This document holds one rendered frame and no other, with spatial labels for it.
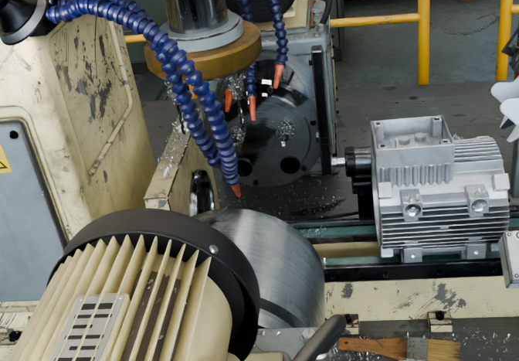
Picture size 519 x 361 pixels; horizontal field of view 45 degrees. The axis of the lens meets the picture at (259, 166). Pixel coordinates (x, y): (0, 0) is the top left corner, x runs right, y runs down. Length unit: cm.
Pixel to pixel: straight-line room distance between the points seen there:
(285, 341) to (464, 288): 55
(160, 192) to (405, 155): 38
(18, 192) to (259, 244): 38
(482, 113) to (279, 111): 77
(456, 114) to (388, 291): 83
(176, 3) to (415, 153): 43
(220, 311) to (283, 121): 78
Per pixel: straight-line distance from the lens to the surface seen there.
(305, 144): 128
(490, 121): 182
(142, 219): 51
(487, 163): 106
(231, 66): 92
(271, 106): 125
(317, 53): 111
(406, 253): 106
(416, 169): 102
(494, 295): 118
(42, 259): 105
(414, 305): 117
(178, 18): 94
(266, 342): 67
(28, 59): 87
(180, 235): 50
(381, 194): 101
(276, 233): 84
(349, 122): 183
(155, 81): 441
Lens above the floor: 165
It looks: 31 degrees down
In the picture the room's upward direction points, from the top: 9 degrees counter-clockwise
